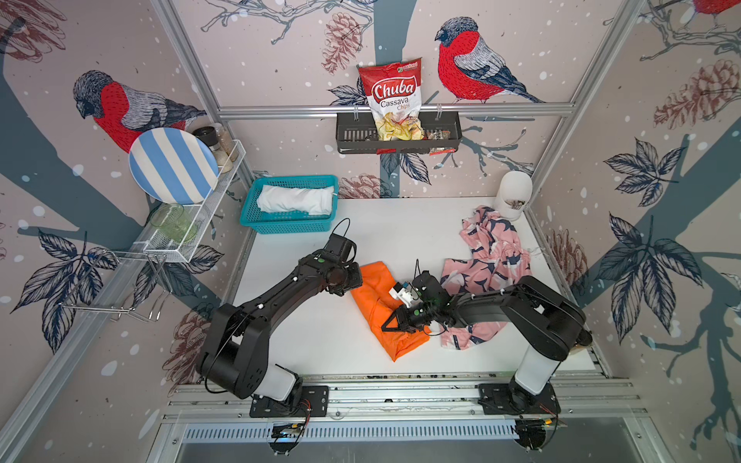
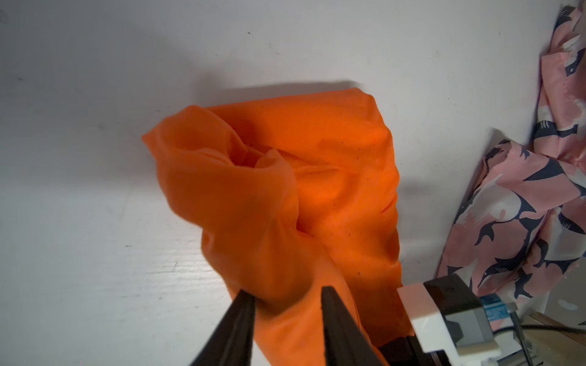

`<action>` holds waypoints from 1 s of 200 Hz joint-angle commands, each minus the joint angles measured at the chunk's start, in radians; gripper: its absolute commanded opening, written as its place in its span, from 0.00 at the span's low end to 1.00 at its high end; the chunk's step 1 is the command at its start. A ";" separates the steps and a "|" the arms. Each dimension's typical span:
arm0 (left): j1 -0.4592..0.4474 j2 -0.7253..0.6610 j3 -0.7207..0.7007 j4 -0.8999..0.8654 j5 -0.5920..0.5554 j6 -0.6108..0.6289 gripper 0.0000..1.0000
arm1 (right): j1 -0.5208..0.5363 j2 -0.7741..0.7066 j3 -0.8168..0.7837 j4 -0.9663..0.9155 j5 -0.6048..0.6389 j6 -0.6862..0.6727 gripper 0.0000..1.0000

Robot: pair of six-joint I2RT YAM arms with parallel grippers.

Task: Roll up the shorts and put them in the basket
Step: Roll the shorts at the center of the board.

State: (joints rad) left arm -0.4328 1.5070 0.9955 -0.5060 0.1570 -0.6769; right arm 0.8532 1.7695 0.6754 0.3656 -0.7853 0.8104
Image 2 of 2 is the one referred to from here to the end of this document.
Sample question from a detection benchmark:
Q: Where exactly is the pink patterned cloth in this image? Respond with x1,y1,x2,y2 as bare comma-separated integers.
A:
437,6,585,303

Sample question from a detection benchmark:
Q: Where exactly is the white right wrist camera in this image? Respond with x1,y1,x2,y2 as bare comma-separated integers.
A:
398,274,502,365

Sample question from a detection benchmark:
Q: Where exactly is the orange cloth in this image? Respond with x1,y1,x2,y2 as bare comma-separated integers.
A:
143,88,412,365

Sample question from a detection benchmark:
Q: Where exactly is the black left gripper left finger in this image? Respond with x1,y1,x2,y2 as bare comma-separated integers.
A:
191,290,256,366

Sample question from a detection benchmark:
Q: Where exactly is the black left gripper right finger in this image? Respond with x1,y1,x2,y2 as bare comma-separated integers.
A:
320,286,382,366

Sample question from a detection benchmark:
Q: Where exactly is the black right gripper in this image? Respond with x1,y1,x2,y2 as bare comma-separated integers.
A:
378,336,451,366

